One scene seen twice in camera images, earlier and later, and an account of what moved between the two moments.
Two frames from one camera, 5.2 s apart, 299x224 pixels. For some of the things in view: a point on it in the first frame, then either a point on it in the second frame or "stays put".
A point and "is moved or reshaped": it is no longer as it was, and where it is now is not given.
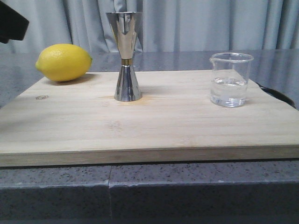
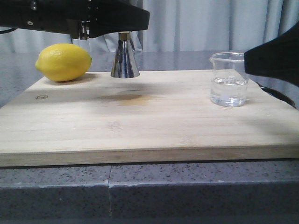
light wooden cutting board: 79,121 stays put
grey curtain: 165,25 stays put
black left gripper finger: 13,25 -> 107,17
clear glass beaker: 230,77 stays put
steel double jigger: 122,24 is moved or reshaped
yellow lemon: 63,62 stays put
